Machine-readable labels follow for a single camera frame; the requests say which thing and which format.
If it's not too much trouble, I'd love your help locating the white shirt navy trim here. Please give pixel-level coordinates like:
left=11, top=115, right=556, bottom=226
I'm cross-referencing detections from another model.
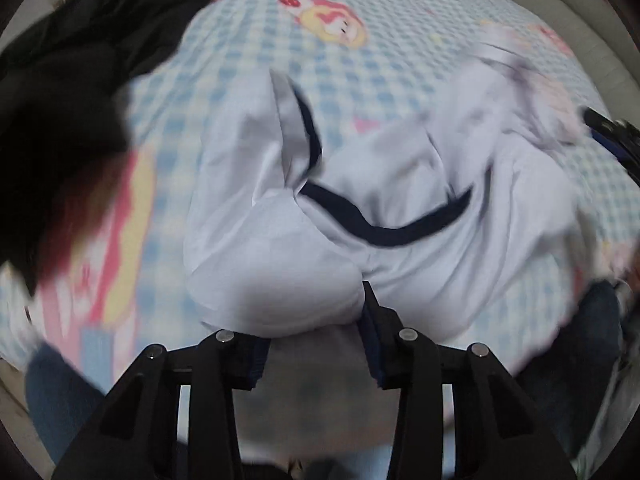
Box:
left=183, top=26, right=578, bottom=339

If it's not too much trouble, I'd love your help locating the blue checkered cartoon blanket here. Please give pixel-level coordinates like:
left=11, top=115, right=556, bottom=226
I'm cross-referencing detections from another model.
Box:
left=0, top=0, right=640, bottom=386

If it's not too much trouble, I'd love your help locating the black garment pile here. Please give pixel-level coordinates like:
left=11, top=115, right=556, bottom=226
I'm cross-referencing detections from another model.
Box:
left=1, top=0, right=212, bottom=294

